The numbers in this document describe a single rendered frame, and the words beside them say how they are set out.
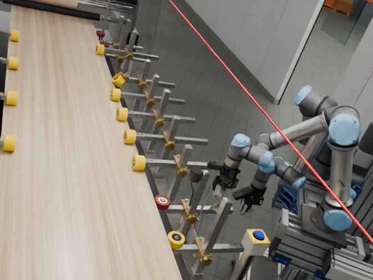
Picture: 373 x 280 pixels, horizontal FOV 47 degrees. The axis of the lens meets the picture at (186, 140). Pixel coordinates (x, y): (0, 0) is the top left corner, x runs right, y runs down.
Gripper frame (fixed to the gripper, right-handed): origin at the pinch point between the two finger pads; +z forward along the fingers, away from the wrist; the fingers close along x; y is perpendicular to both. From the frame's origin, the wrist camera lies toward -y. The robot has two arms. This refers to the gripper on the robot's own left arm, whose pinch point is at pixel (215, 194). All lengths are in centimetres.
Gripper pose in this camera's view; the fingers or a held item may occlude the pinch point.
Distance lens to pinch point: 213.6
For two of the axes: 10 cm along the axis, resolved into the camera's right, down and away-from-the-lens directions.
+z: -2.9, 8.2, 4.9
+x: 7.6, -1.2, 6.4
